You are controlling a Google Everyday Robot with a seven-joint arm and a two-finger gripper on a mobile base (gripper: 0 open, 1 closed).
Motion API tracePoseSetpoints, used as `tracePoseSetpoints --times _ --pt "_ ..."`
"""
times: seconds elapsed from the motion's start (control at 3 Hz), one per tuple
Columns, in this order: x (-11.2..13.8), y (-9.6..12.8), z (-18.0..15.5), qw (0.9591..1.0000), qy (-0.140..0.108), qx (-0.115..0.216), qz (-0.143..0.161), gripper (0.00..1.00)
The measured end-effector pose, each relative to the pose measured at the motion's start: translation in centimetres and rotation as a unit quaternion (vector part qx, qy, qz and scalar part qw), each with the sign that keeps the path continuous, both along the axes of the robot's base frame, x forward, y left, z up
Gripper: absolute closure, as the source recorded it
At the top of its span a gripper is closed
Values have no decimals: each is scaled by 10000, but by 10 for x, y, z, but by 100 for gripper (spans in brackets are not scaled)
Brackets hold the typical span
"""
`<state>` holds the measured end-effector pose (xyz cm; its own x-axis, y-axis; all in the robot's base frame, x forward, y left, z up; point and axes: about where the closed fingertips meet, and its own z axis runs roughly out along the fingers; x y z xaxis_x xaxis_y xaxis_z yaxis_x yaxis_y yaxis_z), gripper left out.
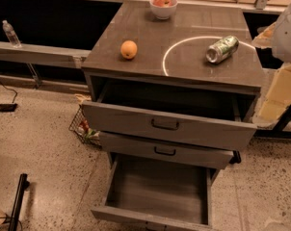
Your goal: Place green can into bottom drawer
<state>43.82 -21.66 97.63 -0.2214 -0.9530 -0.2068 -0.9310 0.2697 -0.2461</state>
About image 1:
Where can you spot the clear plastic water bottle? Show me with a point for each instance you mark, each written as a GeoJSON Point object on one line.
{"type": "Point", "coordinates": [11, 34]}

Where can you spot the grey bottom drawer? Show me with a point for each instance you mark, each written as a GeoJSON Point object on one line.
{"type": "Point", "coordinates": [157, 195]}

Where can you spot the grey drawer cabinet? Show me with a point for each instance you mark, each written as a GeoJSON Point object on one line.
{"type": "Point", "coordinates": [172, 52]}

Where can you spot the orange fruit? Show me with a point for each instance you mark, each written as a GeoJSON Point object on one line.
{"type": "Point", "coordinates": [129, 49]}

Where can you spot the red apple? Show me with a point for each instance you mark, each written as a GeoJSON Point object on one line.
{"type": "Point", "coordinates": [162, 3]}

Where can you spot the grey top drawer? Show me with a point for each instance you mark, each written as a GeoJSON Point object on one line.
{"type": "Point", "coordinates": [167, 113]}

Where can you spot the grey middle drawer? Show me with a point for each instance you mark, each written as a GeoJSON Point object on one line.
{"type": "Point", "coordinates": [166, 151]}

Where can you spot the black power adapter with cable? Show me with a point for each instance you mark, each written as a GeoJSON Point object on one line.
{"type": "Point", "coordinates": [9, 107]}

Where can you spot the white bowl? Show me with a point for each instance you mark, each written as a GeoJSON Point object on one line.
{"type": "Point", "coordinates": [163, 12]}

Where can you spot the grey drawer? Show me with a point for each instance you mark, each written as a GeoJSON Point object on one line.
{"type": "Point", "coordinates": [157, 195]}
{"type": "Point", "coordinates": [166, 151]}
{"type": "Point", "coordinates": [167, 113]}

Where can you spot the black metal bar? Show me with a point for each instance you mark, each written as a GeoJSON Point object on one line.
{"type": "Point", "coordinates": [23, 184]}

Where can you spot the green soda can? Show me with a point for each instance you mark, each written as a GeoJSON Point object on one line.
{"type": "Point", "coordinates": [222, 49]}

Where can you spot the grey metal shelf rail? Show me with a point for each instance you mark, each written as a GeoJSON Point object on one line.
{"type": "Point", "coordinates": [43, 55]}

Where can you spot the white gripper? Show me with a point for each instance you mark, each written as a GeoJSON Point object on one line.
{"type": "Point", "coordinates": [288, 36]}

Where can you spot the wire basket with items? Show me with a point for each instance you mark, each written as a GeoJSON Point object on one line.
{"type": "Point", "coordinates": [82, 130]}

